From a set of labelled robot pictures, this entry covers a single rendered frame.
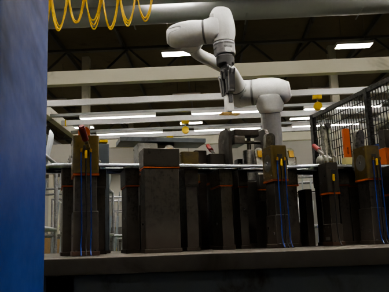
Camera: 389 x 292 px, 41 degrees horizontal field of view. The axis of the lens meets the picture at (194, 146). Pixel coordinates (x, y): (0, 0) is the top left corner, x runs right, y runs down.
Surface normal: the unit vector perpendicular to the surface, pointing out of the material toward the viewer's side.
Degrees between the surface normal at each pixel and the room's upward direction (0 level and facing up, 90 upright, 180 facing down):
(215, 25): 92
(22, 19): 90
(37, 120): 90
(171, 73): 90
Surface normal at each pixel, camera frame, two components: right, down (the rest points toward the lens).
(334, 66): -0.04, -0.18
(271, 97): -0.10, 0.15
